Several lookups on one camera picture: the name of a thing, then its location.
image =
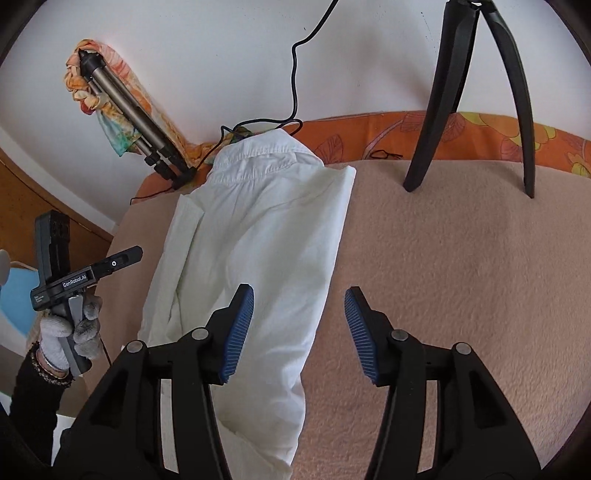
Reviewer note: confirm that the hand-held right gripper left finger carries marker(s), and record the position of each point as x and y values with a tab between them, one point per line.
240	332

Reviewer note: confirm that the black mini tripod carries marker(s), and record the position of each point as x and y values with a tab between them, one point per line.
438	92

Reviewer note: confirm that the person's left hand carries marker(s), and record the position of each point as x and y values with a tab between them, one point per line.
53	341

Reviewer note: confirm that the white shirt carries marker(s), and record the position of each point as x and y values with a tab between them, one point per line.
258	230

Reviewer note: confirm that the person's left forearm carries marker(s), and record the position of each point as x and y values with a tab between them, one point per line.
34	410

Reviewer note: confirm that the orange floral bed sheet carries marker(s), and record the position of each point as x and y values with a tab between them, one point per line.
485	134

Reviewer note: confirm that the folded silver tripod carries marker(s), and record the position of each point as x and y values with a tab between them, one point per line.
124	101

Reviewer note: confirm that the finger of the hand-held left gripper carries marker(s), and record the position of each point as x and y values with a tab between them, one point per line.
115	263

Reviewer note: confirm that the orange patterned scarf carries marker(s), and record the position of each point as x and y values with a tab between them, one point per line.
115	64

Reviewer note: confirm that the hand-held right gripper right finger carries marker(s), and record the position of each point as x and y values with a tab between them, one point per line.
360	332

